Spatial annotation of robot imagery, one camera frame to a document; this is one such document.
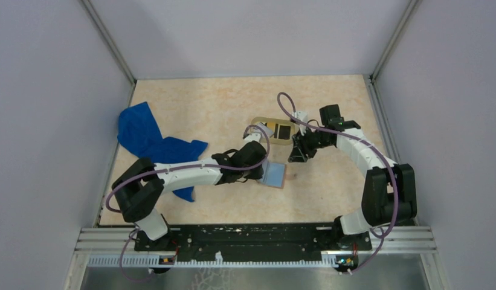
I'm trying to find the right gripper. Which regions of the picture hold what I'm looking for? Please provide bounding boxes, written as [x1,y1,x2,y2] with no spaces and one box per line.
[288,126,332,163]

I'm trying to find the tan leather card holder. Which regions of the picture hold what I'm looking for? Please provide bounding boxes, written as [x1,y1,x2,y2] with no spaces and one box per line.
[257,160,286,189]

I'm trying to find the beige oval tray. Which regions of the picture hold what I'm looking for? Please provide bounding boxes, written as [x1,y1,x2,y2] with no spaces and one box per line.
[251,117,298,146]

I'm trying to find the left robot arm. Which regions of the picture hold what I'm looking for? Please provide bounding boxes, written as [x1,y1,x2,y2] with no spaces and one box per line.
[106,141,268,250]

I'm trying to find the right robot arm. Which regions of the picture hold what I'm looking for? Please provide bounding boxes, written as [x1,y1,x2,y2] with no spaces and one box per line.
[288,105,417,249]

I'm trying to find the white card in tray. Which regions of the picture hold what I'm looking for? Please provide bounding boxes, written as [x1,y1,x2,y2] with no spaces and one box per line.
[254,122,274,137]

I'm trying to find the blue cloth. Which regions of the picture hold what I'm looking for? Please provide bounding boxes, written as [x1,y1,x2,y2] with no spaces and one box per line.
[117,101,209,202]

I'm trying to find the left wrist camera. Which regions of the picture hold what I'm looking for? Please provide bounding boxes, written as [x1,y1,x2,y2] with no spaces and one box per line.
[243,132,262,144]

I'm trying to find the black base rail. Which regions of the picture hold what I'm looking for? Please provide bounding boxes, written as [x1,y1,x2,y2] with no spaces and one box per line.
[134,222,372,262]

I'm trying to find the aluminium frame rail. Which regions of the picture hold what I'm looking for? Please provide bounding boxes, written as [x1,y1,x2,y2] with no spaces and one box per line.
[75,226,437,269]

